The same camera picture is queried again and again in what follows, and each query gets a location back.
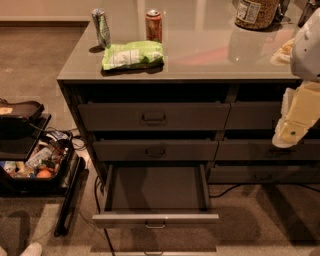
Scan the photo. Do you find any black floor cable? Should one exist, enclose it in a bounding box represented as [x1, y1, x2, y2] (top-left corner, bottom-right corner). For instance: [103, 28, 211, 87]
[93, 175, 116, 256]

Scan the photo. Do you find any grey drawer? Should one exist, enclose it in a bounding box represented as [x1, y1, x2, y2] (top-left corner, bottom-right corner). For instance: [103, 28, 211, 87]
[93, 165, 219, 229]
[208, 166, 320, 184]
[78, 103, 229, 131]
[93, 140, 218, 161]
[225, 102, 281, 130]
[216, 139, 320, 161]

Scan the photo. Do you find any grey drawer cabinet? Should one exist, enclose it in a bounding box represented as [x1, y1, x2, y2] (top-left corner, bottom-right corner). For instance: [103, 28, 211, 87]
[58, 0, 319, 179]

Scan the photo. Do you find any black bin with groceries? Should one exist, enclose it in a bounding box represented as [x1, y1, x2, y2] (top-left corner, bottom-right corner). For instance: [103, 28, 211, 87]
[0, 131, 74, 196]

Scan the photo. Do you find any red soda can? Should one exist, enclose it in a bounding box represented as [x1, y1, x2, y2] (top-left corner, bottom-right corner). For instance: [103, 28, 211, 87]
[145, 9, 162, 42]

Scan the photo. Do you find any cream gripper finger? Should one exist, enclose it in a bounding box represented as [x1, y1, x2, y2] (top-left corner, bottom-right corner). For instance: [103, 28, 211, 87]
[272, 117, 309, 148]

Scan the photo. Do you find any dark object on counter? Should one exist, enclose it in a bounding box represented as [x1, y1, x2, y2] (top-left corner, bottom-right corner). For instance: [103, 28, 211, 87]
[298, 0, 320, 28]

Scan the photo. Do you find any green chip bag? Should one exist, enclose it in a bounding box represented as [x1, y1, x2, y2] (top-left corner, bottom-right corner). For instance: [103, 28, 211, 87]
[102, 41, 164, 71]

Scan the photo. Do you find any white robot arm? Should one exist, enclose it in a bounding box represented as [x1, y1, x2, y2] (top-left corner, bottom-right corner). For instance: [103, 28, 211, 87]
[272, 9, 320, 148]

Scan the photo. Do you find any black tray with lid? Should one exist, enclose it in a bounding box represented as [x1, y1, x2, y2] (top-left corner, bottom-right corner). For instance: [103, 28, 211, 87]
[0, 99, 44, 122]

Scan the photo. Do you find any orange fruit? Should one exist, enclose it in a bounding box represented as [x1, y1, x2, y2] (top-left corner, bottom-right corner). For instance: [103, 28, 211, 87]
[37, 170, 52, 178]

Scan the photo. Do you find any large snack jar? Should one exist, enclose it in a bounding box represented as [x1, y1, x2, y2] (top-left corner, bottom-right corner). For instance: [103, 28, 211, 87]
[235, 0, 279, 30]

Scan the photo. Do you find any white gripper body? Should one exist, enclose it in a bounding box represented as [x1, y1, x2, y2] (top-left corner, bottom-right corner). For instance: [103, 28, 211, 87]
[284, 81, 320, 133]

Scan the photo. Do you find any green silver soda can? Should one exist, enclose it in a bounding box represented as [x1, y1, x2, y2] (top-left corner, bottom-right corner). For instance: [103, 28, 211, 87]
[91, 8, 111, 48]

